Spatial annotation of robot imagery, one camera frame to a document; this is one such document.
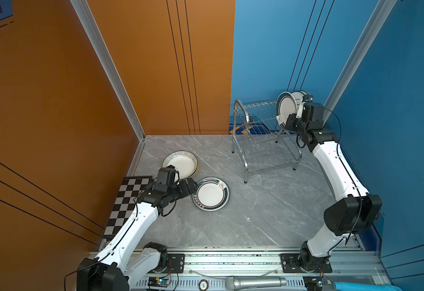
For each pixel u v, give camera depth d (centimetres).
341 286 67
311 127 60
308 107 59
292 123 72
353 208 43
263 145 112
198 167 102
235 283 66
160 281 71
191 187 72
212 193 92
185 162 103
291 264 72
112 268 39
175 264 74
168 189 62
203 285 69
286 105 86
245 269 73
